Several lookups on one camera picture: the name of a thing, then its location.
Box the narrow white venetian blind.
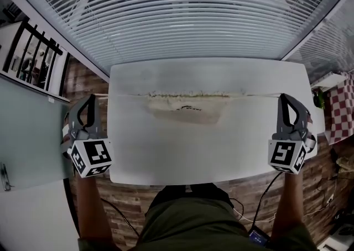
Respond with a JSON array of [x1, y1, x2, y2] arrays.
[[284, 0, 354, 85]]

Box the frosted glass door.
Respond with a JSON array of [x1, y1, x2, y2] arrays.
[[0, 75, 71, 190]]

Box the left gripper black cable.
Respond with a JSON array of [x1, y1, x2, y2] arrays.
[[100, 197, 141, 238]]

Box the wide white venetian blind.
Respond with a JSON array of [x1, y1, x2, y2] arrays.
[[22, 0, 341, 72]]

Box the person's right forearm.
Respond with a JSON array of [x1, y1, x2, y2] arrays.
[[270, 171, 305, 242]]

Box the metal door handle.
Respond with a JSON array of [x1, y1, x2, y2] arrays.
[[0, 163, 14, 192]]

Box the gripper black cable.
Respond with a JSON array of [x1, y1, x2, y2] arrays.
[[100, 197, 141, 238], [252, 172, 282, 231]]

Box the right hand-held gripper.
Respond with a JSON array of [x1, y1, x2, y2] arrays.
[[268, 94, 317, 175]]

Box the beige cloth drawstring bag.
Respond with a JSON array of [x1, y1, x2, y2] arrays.
[[93, 89, 282, 125]]

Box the black metal railing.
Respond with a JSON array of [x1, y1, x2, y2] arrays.
[[1, 19, 64, 92]]

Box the person's black trousers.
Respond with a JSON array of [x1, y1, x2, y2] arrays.
[[150, 182, 235, 212]]

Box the beige cloth bundle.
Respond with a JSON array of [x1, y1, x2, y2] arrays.
[[335, 155, 354, 175]]

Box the green potted plant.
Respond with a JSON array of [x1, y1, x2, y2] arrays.
[[312, 88, 326, 110]]

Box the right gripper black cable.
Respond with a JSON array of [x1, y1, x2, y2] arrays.
[[252, 172, 282, 231]]

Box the black device with blue screen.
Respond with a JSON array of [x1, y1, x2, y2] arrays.
[[248, 226, 271, 247]]

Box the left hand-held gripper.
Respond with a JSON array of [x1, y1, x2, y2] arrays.
[[61, 94, 114, 178]]

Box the person's olive shirt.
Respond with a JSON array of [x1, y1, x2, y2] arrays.
[[77, 197, 319, 251]]

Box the red white checkered cloth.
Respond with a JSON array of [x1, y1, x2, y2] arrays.
[[327, 71, 354, 146]]

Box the person's left forearm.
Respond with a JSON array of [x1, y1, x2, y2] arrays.
[[76, 174, 114, 245]]

